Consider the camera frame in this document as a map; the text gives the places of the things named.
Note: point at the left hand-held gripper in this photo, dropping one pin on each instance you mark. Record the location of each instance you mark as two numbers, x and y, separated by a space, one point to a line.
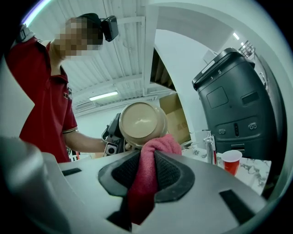
112 132

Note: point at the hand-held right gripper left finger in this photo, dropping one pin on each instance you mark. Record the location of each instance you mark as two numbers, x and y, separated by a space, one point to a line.
87 182

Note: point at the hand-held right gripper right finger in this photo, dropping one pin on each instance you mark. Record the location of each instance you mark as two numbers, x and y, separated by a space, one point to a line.
206 194

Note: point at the beige bowl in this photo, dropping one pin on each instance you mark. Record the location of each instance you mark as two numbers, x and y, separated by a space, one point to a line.
139 121

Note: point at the red cloth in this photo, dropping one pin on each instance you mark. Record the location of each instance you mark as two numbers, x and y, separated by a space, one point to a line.
145 180

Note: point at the person's left forearm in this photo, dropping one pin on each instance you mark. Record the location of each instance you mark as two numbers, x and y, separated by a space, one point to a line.
84 142

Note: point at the ceiling tube light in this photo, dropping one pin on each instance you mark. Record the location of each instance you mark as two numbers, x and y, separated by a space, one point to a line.
103 96

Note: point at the red plastic cup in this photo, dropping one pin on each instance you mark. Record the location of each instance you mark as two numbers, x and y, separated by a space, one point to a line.
231 163

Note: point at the chrome faucet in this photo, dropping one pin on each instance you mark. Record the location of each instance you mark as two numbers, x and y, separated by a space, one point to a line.
209 146

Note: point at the large cardboard box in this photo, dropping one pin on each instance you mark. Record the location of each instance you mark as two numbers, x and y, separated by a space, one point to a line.
176 118

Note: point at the person's red shirt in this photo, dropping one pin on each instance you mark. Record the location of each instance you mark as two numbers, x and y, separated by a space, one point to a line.
45 91

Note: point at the brown wooden staircase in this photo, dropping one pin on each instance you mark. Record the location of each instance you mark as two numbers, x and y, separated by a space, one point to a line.
160 70

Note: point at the dark grey boxy machine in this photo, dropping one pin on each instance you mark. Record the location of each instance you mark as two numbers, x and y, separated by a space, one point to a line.
233 102

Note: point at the person's head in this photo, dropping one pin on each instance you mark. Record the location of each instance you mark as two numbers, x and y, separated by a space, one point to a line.
75 38

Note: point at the white box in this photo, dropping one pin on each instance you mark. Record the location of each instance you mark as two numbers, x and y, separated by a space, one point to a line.
209 57

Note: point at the black balcony railing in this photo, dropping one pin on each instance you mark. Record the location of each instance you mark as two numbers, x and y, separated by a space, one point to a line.
247 49

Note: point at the black head-worn camera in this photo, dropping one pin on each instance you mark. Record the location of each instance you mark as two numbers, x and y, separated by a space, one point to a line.
110 28

